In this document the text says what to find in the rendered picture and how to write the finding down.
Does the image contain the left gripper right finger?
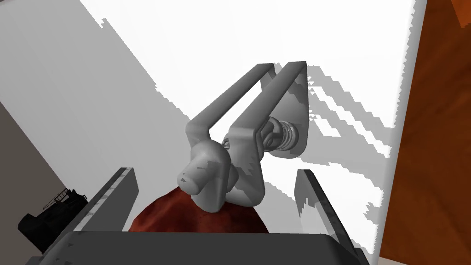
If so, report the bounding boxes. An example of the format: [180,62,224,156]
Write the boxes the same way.
[294,169,361,255]

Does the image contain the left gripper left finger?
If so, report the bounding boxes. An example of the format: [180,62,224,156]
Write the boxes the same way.
[60,167,140,242]

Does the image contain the black box with wire rack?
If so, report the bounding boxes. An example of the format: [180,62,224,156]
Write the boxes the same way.
[17,187,89,254]

